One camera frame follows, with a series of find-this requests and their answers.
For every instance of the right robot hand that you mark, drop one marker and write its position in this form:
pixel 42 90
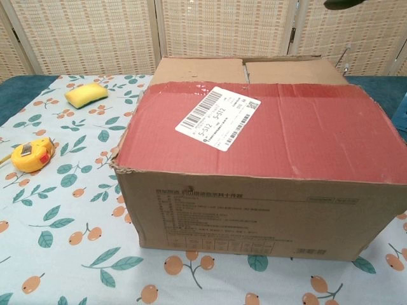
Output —
pixel 337 3

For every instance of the brown cardboard box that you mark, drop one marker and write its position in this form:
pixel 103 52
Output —
pixel 254 152

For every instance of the small blue paper box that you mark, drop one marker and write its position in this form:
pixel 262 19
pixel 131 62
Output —
pixel 401 116

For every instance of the woven bamboo folding screen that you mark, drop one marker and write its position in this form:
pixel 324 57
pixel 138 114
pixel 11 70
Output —
pixel 95 31

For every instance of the yellow green sponge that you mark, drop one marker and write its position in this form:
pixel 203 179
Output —
pixel 85 96

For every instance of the yellow tape measure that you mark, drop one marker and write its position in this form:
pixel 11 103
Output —
pixel 30 155

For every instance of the floral print tablecloth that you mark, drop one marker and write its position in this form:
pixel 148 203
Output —
pixel 63 222

